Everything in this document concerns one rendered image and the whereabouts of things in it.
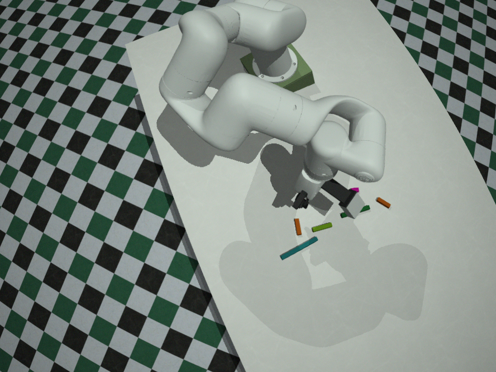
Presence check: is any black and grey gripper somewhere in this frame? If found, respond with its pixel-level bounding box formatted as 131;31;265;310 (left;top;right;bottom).
292;166;328;209

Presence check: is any turquoise rod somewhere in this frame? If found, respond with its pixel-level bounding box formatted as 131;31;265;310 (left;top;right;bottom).
280;237;318;260

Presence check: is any orange rod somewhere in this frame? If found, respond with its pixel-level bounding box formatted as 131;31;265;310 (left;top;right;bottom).
294;218;302;236
377;197;391;209

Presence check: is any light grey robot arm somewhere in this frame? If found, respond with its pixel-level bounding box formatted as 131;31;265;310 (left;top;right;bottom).
159;0;386;219

